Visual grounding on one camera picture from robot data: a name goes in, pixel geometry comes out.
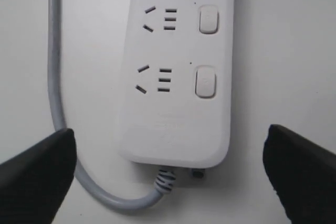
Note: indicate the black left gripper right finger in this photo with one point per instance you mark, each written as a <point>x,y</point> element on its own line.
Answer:
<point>302,175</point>

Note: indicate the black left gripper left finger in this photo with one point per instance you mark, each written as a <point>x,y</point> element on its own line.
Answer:
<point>35,182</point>

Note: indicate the white five-outlet power strip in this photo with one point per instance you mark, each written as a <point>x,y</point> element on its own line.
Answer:
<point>176,83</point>

